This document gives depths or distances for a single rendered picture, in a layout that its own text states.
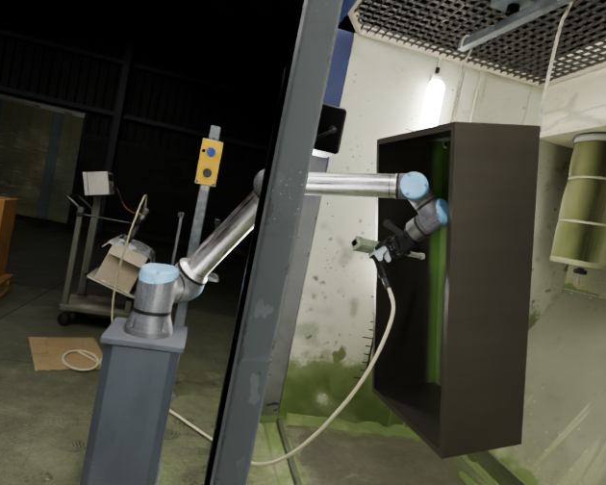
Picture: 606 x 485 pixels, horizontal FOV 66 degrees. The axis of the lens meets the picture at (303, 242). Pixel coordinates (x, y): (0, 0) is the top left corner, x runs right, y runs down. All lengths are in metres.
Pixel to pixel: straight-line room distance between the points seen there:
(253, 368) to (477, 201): 1.20
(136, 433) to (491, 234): 1.52
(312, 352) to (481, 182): 1.51
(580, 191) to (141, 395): 2.43
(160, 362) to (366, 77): 1.87
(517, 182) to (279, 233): 1.29
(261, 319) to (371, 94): 2.24
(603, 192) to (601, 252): 0.32
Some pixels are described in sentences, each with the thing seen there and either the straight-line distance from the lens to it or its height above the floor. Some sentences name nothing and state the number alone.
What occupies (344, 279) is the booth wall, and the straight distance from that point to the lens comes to 2.73.
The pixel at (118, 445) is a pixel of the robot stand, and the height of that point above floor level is 0.23.
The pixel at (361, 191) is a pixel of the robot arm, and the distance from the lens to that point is 1.67.
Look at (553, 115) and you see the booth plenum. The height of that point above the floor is 2.10.
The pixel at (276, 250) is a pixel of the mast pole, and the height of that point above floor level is 1.17.
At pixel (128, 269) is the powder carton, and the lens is 4.03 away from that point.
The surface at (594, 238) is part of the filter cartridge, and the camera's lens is 2.93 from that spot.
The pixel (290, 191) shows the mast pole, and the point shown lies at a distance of 0.66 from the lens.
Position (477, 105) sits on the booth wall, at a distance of 3.06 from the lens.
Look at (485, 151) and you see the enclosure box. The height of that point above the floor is 1.56.
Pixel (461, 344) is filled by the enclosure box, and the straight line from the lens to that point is 1.79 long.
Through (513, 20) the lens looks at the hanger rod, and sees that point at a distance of 2.23.
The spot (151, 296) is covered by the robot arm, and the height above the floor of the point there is 0.80.
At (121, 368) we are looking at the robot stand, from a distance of 1.93.
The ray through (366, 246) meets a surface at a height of 1.15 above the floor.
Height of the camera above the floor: 1.22
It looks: 3 degrees down
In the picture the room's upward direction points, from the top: 11 degrees clockwise
